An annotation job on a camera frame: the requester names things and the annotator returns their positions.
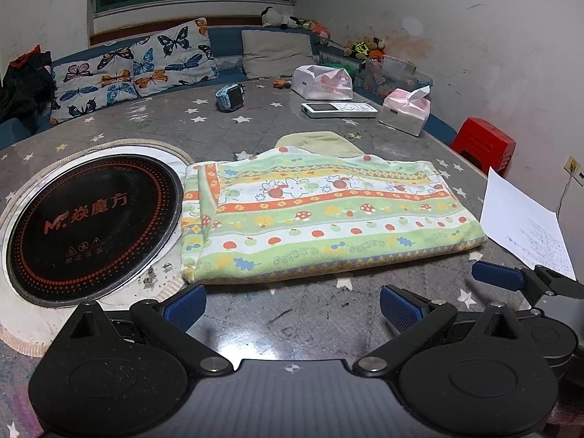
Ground patterned children's jacket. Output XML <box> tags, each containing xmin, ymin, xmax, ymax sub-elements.
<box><xmin>181</xmin><ymin>145</ymin><xmax>486</xmax><ymax>285</ymax></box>

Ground dark clothes pile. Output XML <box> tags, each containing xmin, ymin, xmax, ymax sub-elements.
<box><xmin>1</xmin><ymin>45</ymin><xmax>55</xmax><ymax>134</ymax></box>

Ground white paper sheet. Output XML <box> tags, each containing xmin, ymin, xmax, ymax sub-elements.
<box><xmin>480</xmin><ymin>168</ymin><xmax>576</xmax><ymax>281</ymax></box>

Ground round induction cooktop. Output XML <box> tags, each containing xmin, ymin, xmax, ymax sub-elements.
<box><xmin>1</xmin><ymin>138</ymin><xmax>193</xmax><ymax>357</ymax></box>

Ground red plastic stool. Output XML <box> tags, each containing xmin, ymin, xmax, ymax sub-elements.
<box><xmin>450</xmin><ymin>117</ymin><xmax>516</xmax><ymax>177</ymax></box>

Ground pink tissue box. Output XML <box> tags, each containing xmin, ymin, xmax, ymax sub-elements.
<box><xmin>378</xmin><ymin>85</ymin><xmax>431</xmax><ymax>137</ymax></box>

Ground white handheld device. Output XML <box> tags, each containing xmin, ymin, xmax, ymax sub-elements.
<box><xmin>301</xmin><ymin>102</ymin><xmax>378</xmax><ymax>119</ymax></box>

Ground blue toy watch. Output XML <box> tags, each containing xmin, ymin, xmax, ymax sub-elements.
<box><xmin>215</xmin><ymin>83</ymin><xmax>246</xmax><ymax>113</ymax></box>

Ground clear plastic container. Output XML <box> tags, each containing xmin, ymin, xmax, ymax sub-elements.
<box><xmin>363</xmin><ymin>55</ymin><xmax>434</xmax><ymax>98</ymax></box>

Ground white pink tissue bag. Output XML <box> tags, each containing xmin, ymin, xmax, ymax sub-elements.
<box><xmin>291</xmin><ymin>64</ymin><xmax>353</xmax><ymax>101</ymax></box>

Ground blue sofa bench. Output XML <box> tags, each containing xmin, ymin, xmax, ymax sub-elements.
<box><xmin>1</xmin><ymin>26</ymin><xmax>456</xmax><ymax>148</ymax></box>

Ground small orange toy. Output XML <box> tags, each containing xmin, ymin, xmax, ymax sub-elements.
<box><xmin>272</xmin><ymin>79</ymin><xmax>291</xmax><ymax>89</ymax></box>

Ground butterfly print pillow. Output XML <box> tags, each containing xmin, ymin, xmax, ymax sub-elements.
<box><xmin>50</xmin><ymin>18</ymin><xmax>219</xmax><ymax>124</ymax></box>

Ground small plush toys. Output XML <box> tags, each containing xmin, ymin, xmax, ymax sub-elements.
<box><xmin>343</xmin><ymin>36</ymin><xmax>385</xmax><ymax>61</ymax></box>

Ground grey cushion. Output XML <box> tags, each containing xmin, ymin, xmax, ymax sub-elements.
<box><xmin>242</xmin><ymin>30</ymin><xmax>314</xmax><ymax>79</ymax></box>

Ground white black plush toy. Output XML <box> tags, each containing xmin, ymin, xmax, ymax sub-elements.
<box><xmin>260</xmin><ymin>6</ymin><xmax>303</xmax><ymax>29</ymax></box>

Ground wall power socket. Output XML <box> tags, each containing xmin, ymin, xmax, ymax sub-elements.
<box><xmin>564</xmin><ymin>156</ymin><xmax>580</xmax><ymax>176</ymax></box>

